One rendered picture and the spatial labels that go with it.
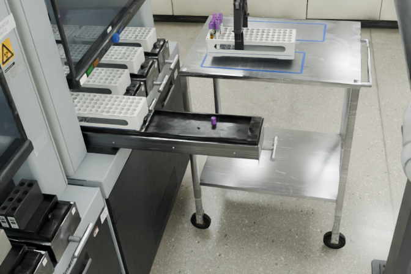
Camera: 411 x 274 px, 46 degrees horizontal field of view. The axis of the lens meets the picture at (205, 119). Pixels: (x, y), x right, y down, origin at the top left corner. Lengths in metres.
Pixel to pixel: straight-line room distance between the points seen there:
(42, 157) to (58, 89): 0.18
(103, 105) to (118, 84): 0.12
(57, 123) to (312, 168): 1.12
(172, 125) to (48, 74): 0.39
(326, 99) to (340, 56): 1.25
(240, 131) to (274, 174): 0.66
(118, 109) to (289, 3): 2.42
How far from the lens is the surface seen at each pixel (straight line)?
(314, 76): 1.60
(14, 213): 1.18
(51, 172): 1.32
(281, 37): 1.64
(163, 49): 1.84
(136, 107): 1.44
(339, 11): 3.69
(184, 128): 1.41
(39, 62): 1.24
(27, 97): 1.19
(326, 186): 1.98
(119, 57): 1.70
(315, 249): 2.12
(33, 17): 1.21
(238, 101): 2.91
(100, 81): 1.58
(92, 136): 1.46
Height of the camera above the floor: 1.66
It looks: 37 degrees down
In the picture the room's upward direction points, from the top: 5 degrees counter-clockwise
